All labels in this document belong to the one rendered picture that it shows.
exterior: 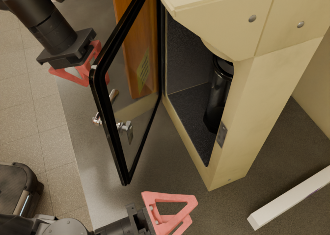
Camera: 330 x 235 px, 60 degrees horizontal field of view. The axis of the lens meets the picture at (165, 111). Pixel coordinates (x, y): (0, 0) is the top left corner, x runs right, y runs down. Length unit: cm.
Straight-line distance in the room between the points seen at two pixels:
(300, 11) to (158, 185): 55
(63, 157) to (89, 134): 111
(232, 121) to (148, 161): 37
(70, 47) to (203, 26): 27
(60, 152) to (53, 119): 27
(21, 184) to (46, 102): 78
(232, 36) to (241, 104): 15
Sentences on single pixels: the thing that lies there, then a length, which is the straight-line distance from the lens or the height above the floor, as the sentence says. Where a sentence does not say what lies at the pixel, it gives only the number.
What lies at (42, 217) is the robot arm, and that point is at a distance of 50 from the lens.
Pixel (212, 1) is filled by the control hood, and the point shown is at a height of 151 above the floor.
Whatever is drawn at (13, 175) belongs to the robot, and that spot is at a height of 24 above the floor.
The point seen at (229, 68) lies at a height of 125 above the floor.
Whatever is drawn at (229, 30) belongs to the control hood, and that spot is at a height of 147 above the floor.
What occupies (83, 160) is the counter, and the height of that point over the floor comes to 94.
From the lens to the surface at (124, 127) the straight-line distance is 55.
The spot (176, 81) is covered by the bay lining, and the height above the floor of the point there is 106.
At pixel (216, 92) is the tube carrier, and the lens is 66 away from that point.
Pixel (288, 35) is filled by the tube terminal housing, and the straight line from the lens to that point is 39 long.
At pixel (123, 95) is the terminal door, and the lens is 52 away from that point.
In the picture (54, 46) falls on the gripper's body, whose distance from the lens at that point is 51.
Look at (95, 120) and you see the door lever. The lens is 57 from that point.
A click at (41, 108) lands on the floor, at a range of 226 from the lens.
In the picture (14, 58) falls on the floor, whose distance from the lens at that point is 272.
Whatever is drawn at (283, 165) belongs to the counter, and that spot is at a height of 94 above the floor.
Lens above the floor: 166
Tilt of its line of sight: 54 degrees down
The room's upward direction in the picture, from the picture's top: straight up
